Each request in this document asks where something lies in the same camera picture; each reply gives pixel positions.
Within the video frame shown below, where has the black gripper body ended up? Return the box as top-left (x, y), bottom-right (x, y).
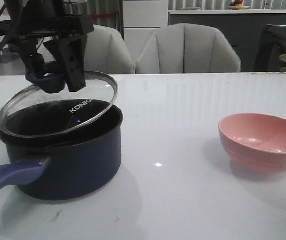
top-left (9, 14), bottom-right (94, 42)

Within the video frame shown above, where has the fruit bowl on counter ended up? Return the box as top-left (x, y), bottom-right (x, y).
top-left (228, 0), bottom-right (250, 10)

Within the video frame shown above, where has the left grey upholstered chair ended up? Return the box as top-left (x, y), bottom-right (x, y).
top-left (36, 24), bottom-right (136, 76)

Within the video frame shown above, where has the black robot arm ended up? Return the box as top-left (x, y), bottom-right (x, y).
top-left (0, 0), bottom-right (94, 84)

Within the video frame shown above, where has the grey kitchen counter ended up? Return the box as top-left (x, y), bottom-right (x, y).
top-left (169, 9), bottom-right (286, 72)

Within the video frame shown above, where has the dark blue saucepan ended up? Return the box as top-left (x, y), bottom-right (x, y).
top-left (0, 106), bottom-right (124, 201)

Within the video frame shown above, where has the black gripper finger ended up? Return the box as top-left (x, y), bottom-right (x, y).
top-left (44, 35), bottom-right (88, 92)
top-left (15, 38), bottom-right (45, 79)

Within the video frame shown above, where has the grey upholstered chair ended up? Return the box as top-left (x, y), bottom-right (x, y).
top-left (36, 24), bottom-right (136, 76)
top-left (135, 23), bottom-right (242, 75)

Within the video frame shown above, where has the glass pot lid blue knob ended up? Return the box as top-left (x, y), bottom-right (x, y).
top-left (0, 71), bottom-right (119, 139)

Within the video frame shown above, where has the pink bowl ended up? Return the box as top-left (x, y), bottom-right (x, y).
top-left (218, 113), bottom-right (286, 174)

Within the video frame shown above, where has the right grey upholstered chair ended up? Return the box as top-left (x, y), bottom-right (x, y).
top-left (135, 23), bottom-right (242, 75)

